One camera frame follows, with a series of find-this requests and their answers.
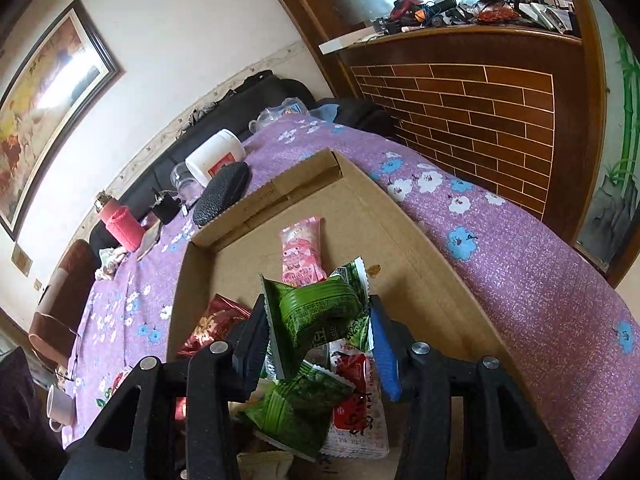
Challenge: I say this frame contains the small green snack packet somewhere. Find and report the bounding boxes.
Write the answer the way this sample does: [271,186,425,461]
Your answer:
[245,361,356,462]

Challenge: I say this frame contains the dark red snack packet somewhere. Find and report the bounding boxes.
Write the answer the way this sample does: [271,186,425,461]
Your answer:
[177,295,250,359]

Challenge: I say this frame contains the large green snack packet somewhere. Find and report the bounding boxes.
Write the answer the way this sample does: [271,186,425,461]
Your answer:
[262,257,373,380]

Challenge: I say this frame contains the pink marshmallow packet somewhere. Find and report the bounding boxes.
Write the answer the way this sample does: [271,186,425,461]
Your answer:
[280,216,328,287]

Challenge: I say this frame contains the purple floral tablecloth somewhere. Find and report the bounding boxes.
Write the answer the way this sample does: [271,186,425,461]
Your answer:
[62,115,639,479]

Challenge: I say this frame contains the white ceramic mug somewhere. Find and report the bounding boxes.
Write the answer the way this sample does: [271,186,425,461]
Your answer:
[46,385,75,432]

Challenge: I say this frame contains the red white jerky sachet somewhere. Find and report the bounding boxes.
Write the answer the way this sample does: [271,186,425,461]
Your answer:
[320,340,390,460]

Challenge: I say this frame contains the brown chair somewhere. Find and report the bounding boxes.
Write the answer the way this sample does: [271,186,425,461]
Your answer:
[28,240,100,367]

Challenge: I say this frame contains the cardboard tray box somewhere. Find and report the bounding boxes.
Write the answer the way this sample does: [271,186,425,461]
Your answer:
[167,147,532,480]

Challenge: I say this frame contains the white cloth gloves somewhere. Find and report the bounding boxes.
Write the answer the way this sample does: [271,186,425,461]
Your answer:
[94,246,128,281]

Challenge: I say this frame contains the folded notebook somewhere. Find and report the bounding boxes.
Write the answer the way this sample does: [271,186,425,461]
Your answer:
[136,218,163,261]

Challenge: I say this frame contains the pink knitted thermos bottle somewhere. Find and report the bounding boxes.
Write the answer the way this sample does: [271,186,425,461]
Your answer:
[94,191,145,252]

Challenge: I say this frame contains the small black cup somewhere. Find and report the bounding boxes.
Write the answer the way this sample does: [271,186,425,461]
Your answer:
[151,188,181,226]

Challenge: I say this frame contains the clear glass jar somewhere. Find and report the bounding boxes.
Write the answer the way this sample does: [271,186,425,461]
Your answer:
[170,162,204,205]

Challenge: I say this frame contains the black glasses case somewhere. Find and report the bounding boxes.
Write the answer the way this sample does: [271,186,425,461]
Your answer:
[192,162,250,228]

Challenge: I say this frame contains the white plastic jar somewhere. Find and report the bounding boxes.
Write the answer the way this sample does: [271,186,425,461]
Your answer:
[186,129,246,188]

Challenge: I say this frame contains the framed horse painting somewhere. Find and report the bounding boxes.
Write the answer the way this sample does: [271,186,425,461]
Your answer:
[1,0,120,240]

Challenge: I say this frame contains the black sofa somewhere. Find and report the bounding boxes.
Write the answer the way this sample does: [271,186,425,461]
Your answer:
[86,69,396,261]

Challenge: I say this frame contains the brown wooden cabinet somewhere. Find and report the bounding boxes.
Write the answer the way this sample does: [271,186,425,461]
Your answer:
[279,0,604,243]

